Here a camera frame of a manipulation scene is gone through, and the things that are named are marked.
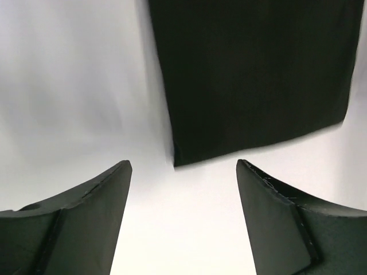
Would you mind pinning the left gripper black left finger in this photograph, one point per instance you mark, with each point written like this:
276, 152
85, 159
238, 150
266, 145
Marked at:
73, 233

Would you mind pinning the black tank top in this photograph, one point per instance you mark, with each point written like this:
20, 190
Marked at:
246, 74

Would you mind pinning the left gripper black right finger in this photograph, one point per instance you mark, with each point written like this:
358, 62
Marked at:
293, 232

